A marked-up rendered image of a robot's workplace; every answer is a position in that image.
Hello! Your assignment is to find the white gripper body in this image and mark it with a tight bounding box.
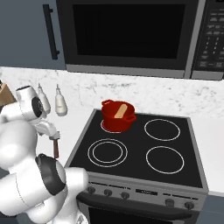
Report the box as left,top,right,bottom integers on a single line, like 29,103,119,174
35,119,60,138

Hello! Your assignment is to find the red pot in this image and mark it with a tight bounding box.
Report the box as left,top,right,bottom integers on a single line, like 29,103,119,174
101,99,137,133

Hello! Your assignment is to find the wooden knife block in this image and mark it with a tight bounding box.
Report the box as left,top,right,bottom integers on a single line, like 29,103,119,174
0,82,18,108

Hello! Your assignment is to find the tan oblong piece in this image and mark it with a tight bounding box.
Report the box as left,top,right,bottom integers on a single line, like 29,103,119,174
114,105,128,119

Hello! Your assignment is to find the black hob stove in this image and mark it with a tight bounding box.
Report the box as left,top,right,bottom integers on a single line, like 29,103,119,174
64,108,210,224

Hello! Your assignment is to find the grey cupboard door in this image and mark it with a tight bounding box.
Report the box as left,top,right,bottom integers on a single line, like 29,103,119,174
0,0,67,71

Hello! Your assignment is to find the oven door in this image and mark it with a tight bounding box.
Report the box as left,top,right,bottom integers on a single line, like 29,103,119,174
78,200,202,224

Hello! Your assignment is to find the microwave door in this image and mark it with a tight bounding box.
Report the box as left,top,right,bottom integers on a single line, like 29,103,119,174
56,0,205,79

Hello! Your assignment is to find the black microwave oven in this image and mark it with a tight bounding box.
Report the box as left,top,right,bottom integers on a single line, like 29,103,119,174
56,0,224,81

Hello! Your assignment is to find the brown handled tool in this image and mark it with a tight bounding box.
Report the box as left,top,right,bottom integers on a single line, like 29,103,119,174
52,139,60,160

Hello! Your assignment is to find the black cupboard handle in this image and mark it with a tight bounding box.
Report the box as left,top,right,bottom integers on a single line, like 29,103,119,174
42,3,61,61

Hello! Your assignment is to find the black oven door handle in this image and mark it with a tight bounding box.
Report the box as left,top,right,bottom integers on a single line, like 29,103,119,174
76,193,202,221

